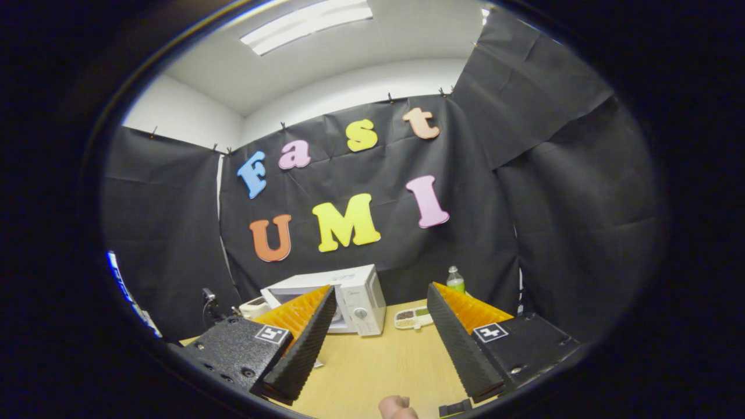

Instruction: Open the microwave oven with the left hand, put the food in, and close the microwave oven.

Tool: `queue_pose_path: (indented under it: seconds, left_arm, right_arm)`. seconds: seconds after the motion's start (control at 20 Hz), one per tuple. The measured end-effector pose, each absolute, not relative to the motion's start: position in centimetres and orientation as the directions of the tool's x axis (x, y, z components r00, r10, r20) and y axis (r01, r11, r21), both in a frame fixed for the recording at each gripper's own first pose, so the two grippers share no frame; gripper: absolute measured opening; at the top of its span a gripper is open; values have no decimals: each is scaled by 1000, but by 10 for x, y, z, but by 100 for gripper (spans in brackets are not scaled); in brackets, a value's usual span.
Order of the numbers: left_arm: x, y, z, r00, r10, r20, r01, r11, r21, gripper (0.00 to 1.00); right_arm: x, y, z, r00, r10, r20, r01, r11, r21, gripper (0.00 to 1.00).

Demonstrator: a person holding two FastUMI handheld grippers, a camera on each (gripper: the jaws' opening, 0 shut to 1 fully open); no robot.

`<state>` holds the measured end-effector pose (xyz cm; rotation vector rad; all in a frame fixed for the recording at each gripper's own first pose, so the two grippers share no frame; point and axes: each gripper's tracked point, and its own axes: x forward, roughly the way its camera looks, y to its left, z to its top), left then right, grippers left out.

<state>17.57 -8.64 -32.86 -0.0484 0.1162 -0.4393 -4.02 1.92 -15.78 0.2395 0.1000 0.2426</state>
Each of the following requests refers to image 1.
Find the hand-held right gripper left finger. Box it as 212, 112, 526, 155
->
169, 283, 336, 406

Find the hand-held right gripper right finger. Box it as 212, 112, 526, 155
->
427, 282, 586, 405

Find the white microwave oven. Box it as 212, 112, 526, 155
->
260, 264, 387, 337

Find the small white appliance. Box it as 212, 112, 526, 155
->
239, 296, 272, 319

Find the white divided bean tray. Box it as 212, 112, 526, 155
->
394, 306, 434, 331

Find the computer monitor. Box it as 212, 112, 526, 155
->
107, 250, 162, 339

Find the long ceiling light panel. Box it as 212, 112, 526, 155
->
240, 0, 374, 56

